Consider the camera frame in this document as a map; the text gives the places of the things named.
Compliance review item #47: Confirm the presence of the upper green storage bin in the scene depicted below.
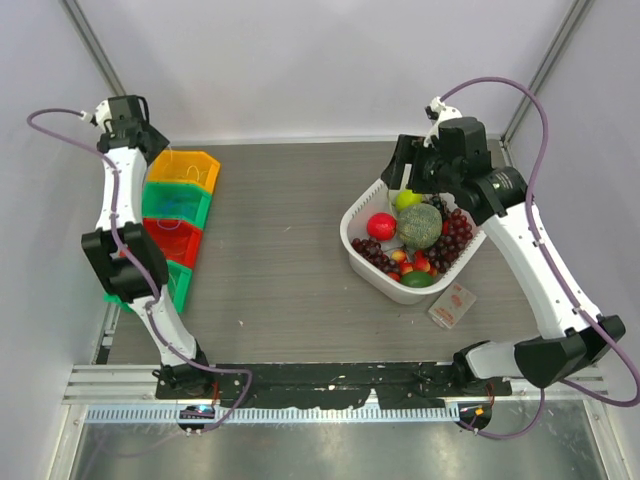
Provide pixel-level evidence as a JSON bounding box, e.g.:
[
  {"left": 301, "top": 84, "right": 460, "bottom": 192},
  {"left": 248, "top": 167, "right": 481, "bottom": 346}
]
[{"left": 142, "top": 182, "right": 212, "bottom": 229}]

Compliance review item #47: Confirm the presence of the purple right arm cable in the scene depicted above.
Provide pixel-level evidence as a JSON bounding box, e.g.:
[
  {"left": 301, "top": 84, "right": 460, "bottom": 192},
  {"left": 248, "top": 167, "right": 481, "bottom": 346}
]
[{"left": 439, "top": 76, "right": 640, "bottom": 441}]

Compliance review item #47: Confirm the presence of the transparent plastic card packet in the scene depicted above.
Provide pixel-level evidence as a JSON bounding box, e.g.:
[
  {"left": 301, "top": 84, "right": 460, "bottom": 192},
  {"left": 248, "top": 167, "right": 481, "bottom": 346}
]
[{"left": 427, "top": 282, "right": 477, "bottom": 330}]

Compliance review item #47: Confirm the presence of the red apple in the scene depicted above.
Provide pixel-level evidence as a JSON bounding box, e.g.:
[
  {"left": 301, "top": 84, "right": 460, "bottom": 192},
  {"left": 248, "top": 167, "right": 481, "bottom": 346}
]
[{"left": 366, "top": 212, "right": 397, "bottom": 242}]

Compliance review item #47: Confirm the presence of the red yellow lychee fruit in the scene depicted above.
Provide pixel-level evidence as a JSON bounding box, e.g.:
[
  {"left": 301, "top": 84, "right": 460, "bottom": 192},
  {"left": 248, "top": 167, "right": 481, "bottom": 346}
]
[{"left": 390, "top": 250, "right": 407, "bottom": 264}]

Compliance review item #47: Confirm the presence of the red strawberry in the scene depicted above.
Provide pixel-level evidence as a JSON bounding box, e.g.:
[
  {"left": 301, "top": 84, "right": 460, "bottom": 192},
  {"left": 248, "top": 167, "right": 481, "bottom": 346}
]
[{"left": 399, "top": 252, "right": 437, "bottom": 276}]

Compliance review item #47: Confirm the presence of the green lime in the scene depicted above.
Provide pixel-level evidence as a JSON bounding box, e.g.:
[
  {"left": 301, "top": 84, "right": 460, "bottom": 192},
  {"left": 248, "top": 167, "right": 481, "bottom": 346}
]
[{"left": 400, "top": 271, "right": 434, "bottom": 289}]

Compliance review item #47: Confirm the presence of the green storage bin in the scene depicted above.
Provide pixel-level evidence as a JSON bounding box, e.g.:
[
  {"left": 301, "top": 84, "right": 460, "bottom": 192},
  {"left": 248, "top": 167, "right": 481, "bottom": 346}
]
[
  {"left": 142, "top": 182, "right": 212, "bottom": 229},
  {"left": 103, "top": 260, "right": 194, "bottom": 314}
]

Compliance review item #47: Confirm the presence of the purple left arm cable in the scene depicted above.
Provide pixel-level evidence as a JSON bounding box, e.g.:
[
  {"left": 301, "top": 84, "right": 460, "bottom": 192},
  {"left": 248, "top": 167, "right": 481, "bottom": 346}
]
[{"left": 27, "top": 107, "right": 254, "bottom": 436}]

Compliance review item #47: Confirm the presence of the yellow green pear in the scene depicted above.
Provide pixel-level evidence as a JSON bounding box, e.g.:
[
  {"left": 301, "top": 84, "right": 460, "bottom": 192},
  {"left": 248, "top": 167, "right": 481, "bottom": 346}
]
[{"left": 394, "top": 189, "right": 423, "bottom": 212}]

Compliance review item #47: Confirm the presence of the dark purple grape bunch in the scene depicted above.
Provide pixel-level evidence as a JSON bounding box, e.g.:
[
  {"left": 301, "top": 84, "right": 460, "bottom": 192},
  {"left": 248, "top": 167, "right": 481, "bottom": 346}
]
[{"left": 351, "top": 238, "right": 400, "bottom": 282}]

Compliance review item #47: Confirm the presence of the lower green storage bin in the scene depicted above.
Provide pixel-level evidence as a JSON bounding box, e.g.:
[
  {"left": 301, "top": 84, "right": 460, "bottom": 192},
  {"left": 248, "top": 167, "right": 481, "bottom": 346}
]
[{"left": 103, "top": 260, "right": 194, "bottom": 314}]

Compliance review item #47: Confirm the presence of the white cable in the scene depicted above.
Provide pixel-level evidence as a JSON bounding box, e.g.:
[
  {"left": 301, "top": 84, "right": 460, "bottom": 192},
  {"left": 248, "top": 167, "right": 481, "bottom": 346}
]
[{"left": 167, "top": 147, "right": 209, "bottom": 184}]

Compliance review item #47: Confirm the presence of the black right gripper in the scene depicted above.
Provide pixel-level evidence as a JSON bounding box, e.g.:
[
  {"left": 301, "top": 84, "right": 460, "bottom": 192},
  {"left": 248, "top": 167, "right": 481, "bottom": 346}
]
[{"left": 381, "top": 135, "right": 461, "bottom": 195}]

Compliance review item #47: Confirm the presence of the orange storage bin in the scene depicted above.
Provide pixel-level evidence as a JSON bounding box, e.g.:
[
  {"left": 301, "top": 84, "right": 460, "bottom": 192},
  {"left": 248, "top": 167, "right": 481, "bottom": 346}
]
[{"left": 147, "top": 149, "right": 221, "bottom": 195}]

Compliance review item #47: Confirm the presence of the white plastic fruit basket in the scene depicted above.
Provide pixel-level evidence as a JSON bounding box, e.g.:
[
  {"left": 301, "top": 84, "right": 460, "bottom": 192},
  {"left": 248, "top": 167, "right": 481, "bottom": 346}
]
[{"left": 339, "top": 179, "right": 486, "bottom": 305}]

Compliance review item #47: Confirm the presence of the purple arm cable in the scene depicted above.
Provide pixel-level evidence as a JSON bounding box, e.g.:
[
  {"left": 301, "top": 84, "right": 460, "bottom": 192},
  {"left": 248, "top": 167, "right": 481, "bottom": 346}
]
[
  {"left": 27, "top": 107, "right": 254, "bottom": 436},
  {"left": 439, "top": 76, "right": 640, "bottom": 441}
]

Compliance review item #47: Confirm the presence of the black grape bunch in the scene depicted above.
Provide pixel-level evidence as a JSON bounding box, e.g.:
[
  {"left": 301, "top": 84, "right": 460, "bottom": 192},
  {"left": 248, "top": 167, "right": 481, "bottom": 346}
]
[{"left": 427, "top": 195, "right": 449, "bottom": 219}]

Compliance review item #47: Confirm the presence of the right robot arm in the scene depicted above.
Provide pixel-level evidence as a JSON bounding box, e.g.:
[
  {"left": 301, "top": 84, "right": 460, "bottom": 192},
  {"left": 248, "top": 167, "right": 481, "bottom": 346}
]
[{"left": 381, "top": 117, "right": 626, "bottom": 395}]

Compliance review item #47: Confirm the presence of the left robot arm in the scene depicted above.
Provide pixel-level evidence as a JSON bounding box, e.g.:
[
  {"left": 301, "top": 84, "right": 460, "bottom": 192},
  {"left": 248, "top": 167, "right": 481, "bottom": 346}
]
[{"left": 81, "top": 95, "right": 213, "bottom": 399}]

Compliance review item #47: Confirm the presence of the green netted melon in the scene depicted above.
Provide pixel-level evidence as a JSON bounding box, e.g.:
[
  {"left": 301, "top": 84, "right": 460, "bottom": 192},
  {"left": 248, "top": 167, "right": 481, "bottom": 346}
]
[{"left": 397, "top": 203, "right": 443, "bottom": 250}]

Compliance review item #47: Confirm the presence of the red storage bin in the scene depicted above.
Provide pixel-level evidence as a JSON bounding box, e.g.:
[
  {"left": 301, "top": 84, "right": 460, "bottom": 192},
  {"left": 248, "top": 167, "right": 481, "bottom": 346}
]
[{"left": 143, "top": 218, "right": 203, "bottom": 270}]

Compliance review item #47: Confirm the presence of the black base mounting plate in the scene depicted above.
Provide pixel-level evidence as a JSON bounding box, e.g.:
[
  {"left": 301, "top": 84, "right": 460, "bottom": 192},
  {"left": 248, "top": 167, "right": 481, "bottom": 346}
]
[{"left": 152, "top": 362, "right": 512, "bottom": 410}]

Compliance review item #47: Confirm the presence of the white slotted cable duct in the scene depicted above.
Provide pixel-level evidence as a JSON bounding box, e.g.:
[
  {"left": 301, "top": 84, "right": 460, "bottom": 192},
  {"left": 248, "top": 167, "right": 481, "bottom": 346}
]
[{"left": 85, "top": 403, "right": 460, "bottom": 425}]

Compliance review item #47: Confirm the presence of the red grape bunch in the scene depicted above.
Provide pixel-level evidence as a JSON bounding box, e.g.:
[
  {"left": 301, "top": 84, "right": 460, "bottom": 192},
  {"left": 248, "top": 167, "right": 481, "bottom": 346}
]
[{"left": 425, "top": 208, "right": 473, "bottom": 274}]

